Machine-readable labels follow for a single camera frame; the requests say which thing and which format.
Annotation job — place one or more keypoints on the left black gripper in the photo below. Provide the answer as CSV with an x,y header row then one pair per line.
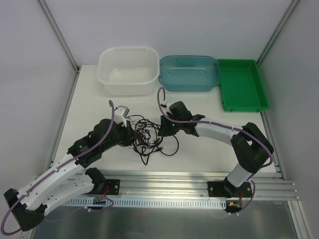
x,y
128,136

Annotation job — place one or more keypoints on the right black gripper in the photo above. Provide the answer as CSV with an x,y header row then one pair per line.
x,y
164,127

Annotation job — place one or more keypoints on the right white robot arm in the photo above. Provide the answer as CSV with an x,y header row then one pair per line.
x,y
251,147

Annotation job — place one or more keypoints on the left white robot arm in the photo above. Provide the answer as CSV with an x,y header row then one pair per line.
x,y
69,177

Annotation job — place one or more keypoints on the teal transparent plastic container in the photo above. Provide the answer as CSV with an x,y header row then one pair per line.
x,y
189,73

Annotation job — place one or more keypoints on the white plastic tub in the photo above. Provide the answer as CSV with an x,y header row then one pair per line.
x,y
129,71

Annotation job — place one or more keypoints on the green plastic tray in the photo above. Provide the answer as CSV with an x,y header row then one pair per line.
x,y
242,89

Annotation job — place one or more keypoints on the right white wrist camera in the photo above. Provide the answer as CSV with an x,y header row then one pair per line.
x,y
165,105

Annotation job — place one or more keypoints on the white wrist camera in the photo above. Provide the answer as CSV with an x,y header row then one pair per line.
x,y
165,105
121,112

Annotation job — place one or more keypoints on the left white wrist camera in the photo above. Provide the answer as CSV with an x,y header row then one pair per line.
x,y
121,112

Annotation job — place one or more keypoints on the white slotted cable duct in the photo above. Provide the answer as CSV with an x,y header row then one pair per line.
x,y
149,203

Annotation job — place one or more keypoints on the aluminium mounting rail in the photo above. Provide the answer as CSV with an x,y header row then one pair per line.
x,y
193,185

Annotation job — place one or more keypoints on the left aluminium frame post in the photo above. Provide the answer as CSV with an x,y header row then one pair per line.
x,y
55,28

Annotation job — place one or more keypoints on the aluminium frame post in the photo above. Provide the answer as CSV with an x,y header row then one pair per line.
x,y
279,28
55,28

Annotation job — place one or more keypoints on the right aluminium frame post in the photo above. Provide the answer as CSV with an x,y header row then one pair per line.
x,y
279,28

